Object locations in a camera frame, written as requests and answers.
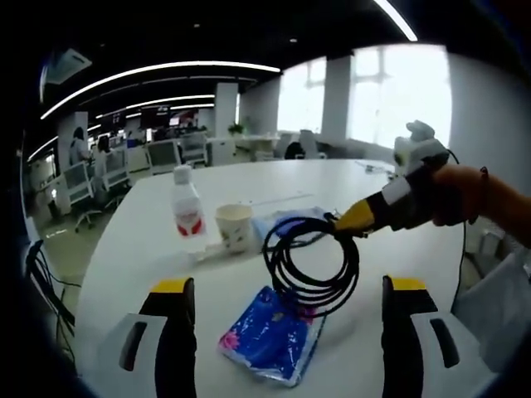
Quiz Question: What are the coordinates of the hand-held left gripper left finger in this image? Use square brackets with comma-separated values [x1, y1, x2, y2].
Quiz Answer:
[95, 276, 198, 398]

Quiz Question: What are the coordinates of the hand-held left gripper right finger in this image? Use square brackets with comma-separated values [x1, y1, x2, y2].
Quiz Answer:
[381, 274, 486, 398]

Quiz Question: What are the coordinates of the blue tissue pack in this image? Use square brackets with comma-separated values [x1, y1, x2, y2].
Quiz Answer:
[217, 284, 329, 389]

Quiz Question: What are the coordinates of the clear bag with blue disc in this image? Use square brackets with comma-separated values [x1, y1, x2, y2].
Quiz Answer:
[251, 206, 333, 250]

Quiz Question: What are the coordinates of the white paper cup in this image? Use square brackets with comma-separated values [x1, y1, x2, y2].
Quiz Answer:
[214, 203, 255, 255]

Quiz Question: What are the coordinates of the clear plastic water bottle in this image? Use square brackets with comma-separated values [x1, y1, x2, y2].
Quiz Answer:
[170, 164, 208, 254]

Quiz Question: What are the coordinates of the person's right hand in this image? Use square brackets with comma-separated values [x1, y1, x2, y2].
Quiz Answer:
[429, 163, 493, 228]

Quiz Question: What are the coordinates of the pale grey chair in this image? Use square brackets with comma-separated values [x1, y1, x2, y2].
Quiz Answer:
[451, 248, 531, 374]

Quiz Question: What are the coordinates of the white office chair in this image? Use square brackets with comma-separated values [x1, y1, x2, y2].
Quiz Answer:
[299, 129, 329, 161]

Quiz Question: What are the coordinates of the white table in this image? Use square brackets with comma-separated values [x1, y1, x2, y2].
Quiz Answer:
[76, 157, 490, 398]

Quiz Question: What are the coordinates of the black office chair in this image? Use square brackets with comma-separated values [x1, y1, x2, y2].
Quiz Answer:
[284, 141, 306, 161]

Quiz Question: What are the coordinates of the row of white office chairs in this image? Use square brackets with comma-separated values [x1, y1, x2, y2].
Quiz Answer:
[61, 132, 208, 233]

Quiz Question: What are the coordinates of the hanging display screen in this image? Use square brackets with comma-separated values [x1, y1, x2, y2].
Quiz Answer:
[139, 105, 172, 129]

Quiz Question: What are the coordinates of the long ceiling light strip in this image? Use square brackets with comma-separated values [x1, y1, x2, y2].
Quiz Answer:
[40, 61, 282, 121]

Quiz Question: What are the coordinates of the ceiling air vent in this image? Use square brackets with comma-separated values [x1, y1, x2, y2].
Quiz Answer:
[41, 48, 93, 86]

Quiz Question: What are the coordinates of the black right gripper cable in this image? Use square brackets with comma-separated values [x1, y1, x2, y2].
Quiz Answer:
[446, 148, 470, 303]

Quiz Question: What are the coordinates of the black cable bundle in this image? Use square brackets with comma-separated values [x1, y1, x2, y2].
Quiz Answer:
[24, 239, 78, 362]

